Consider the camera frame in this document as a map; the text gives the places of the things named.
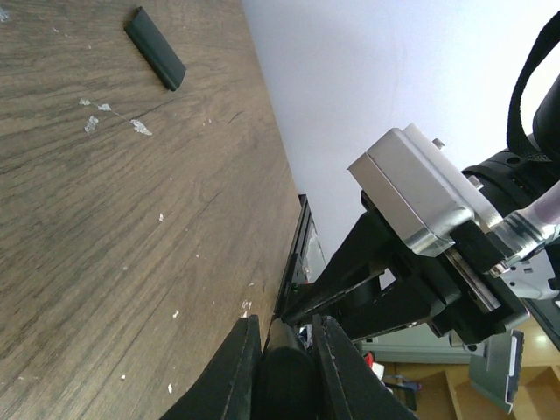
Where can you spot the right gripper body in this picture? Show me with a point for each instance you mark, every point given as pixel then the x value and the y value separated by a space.
pixel 472 305

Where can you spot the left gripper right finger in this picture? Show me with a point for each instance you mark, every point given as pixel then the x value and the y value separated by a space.
pixel 347 387

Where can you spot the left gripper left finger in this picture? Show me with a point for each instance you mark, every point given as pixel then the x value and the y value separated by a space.
pixel 224 389

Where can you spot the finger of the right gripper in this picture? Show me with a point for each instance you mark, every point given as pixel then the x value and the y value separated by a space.
pixel 369 311
pixel 365 251

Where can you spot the black battery cover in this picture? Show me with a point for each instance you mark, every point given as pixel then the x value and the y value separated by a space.
pixel 155 49

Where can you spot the black remote control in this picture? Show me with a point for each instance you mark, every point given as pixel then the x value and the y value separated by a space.
pixel 289 383

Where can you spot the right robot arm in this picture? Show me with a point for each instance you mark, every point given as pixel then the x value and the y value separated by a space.
pixel 525 170

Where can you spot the black cage frame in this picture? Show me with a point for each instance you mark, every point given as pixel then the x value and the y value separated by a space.
pixel 295 277

